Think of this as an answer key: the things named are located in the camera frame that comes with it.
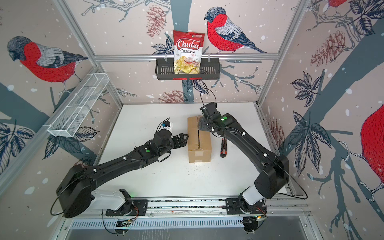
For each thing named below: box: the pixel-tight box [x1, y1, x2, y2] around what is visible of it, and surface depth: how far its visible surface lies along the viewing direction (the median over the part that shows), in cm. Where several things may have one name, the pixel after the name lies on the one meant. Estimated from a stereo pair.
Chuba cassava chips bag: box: [173, 30, 205, 75], surface depth 86 cm
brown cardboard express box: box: [187, 116, 212, 163], surface depth 83 cm
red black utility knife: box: [220, 137, 228, 158], surface depth 96 cm
